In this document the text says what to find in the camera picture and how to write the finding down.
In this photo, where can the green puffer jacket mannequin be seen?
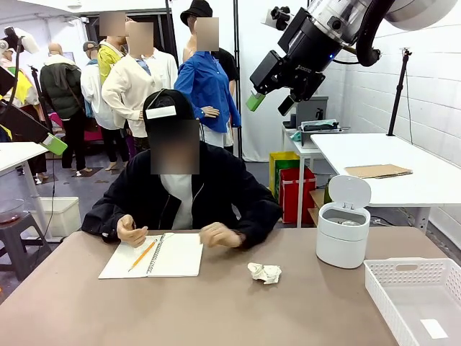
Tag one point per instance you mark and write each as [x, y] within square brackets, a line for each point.
[59, 86]

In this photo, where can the person right hand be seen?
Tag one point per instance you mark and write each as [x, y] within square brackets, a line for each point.
[129, 232]

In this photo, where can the blue shirt mannequin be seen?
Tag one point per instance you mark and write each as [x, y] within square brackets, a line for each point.
[201, 79]

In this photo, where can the glass bowl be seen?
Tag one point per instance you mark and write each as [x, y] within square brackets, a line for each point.
[9, 212]

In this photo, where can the white lidded trash bin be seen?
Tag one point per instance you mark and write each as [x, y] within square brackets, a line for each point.
[342, 245]

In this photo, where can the brown cardboard sheet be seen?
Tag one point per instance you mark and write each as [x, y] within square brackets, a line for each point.
[378, 170]

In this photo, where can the black teal bundle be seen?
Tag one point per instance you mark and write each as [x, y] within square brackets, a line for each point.
[320, 125]

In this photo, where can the small white side table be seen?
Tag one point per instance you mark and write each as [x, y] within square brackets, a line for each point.
[304, 150]

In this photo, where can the yellow pencil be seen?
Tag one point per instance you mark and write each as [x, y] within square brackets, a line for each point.
[142, 256]

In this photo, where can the white label sticker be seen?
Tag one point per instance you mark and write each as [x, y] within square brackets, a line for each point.
[434, 328]

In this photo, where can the small black device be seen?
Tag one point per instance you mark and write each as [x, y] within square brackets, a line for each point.
[288, 122]

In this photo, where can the grey metal tray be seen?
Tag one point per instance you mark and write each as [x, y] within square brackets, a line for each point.
[306, 138]

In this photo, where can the white storage box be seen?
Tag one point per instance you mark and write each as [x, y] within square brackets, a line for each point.
[65, 216]

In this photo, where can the green bottle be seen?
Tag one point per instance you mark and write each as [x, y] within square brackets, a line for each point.
[327, 191]

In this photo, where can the white t-shirt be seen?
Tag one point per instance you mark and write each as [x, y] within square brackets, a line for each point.
[182, 202]

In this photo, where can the white spiral notebook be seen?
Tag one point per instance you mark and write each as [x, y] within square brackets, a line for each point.
[180, 256]

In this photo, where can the black vertical stand pole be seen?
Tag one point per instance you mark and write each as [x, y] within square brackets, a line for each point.
[236, 72]

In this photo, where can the person left hand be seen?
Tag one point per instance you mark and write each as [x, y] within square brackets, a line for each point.
[221, 234]

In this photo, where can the yellow jacket mannequin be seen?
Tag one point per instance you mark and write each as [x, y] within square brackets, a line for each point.
[106, 59]

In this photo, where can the yellow green bag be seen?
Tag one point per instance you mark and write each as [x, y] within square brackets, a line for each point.
[284, 160]

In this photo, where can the grey cap mannequin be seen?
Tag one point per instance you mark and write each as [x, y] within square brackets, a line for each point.
[91, 83]

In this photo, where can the slim black tripod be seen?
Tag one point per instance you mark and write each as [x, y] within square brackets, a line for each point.
[36, 83]

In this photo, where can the black baseball cap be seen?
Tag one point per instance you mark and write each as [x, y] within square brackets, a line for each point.
[169, 99]

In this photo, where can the black tripod stand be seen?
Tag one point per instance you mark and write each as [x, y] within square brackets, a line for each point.
[396, 104]

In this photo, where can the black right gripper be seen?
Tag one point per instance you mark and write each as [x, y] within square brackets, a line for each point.
[306, 47]

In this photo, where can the white shirt mannequin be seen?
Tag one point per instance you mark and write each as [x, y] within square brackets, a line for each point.
[133, 83]

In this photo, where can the grey plastic stool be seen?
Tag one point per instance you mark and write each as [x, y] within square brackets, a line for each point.
[18, 230]

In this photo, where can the white black head camera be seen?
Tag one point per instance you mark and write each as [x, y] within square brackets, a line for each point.
[160, 112]

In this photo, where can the magenta box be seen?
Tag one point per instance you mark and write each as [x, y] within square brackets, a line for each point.
[91, 137]

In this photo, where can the teal cloth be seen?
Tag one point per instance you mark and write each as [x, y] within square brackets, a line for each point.
[295, 136]

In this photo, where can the black slanted frame pole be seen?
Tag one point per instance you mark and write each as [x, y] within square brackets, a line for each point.
[171, 32]

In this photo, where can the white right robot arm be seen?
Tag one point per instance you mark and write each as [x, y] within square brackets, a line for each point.
[414, 14]

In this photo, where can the white table with leg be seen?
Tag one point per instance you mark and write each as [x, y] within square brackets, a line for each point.
[14, 151]

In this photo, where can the colourful clothes mannequin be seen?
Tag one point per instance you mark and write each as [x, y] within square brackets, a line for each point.
[29, 92]

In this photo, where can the white paper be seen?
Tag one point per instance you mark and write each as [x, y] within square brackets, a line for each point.
[348, 223]
[264, 273]

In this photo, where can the pink bag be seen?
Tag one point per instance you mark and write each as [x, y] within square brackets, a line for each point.
[54, 119]

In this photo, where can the red bag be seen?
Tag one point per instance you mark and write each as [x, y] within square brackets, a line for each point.
[297, 194]

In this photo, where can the grey box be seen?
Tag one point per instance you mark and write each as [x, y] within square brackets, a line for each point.
[311, 111]

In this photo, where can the person head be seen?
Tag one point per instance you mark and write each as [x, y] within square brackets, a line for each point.
[174, 147]

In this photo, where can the black bucket hat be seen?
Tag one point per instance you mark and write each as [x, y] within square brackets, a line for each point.
[196, 9]

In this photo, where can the black tee mannequin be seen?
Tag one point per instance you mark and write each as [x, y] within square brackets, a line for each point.
[228, 63]

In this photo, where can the large white table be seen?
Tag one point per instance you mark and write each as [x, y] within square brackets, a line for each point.
[396, 155]

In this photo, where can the person right forearm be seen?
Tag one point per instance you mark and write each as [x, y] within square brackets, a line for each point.
[99, 223]

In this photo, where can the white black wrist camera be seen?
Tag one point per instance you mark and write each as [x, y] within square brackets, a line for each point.
[281, 14]

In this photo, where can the white perforated plastic basket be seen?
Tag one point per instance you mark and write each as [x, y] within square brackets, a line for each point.
[381, 288]

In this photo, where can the person torso black jacket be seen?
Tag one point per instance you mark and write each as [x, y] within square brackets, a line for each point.
[223, 187]

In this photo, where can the wooden shelf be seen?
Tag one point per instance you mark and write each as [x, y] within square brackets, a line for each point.
[315, 209]

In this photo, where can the white backdrop sheet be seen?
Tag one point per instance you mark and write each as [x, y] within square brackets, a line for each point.
[252, 29]

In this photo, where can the person left forearm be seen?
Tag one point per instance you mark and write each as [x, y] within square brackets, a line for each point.
[259, 227]

